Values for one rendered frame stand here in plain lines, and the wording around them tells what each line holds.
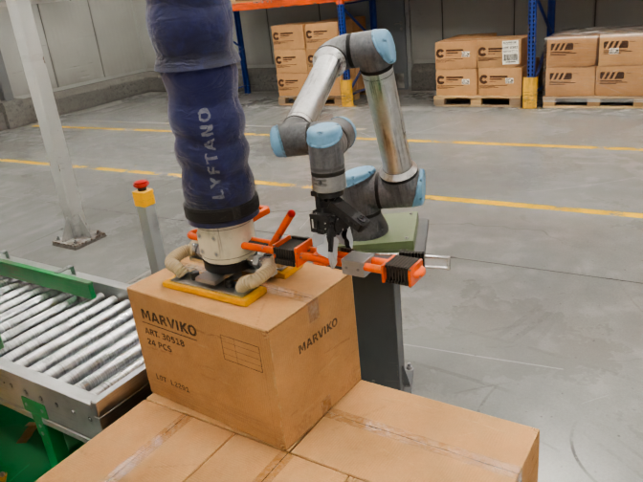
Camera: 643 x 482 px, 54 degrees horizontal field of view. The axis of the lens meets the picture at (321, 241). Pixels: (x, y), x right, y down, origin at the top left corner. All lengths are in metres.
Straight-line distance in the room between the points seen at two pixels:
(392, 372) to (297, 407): 1.03
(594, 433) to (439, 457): 1.13
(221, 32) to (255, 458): 1.18
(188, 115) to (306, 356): 0.75
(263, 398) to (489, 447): 0.64
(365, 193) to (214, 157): 0.90
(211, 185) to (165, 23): 0.44
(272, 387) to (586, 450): 1.42
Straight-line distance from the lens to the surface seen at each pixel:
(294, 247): 1.80
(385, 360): 2.82
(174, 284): 2.01
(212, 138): 1.78
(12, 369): 2.60
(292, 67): 10.33
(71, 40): 13.20
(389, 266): 1.62
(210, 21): 1.74
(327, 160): 1.61
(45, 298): 3.27
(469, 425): 1.97
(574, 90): 8.70
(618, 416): 2.99
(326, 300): 1.88
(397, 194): 2.50
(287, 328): 1.76
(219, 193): 1.82
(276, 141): 1.77
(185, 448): 2.02
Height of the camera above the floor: 1.78
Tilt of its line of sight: 22 degrees down
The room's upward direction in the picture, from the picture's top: 6 degrees counter-clockwise
